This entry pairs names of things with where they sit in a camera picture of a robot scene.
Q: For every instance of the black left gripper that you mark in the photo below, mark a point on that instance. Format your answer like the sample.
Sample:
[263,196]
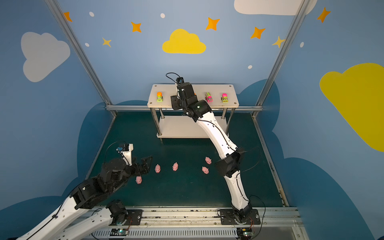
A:
[137,166]

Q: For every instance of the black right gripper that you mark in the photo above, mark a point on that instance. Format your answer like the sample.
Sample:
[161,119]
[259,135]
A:
[184,88]

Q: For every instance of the pink drum green toy truck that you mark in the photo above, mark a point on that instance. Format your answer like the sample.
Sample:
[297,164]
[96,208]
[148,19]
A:
[224,98]

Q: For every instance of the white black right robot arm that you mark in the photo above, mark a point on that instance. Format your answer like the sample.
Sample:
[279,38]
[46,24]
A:
[229,164]

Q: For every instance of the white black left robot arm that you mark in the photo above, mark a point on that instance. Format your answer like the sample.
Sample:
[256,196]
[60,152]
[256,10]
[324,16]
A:
[84,197]

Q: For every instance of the white two-tier shelf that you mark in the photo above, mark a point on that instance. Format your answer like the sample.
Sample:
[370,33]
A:
[174,124]

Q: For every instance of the pink toy pig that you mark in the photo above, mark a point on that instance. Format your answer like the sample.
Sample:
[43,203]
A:
[157,168]
[175,166]
[139,180]
[208,160]
[205,170]

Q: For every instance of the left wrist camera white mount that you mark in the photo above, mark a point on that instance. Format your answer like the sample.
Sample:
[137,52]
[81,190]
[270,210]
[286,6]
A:
[125,150]

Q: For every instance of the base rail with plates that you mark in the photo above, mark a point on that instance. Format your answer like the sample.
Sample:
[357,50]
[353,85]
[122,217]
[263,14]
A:
[189,223]

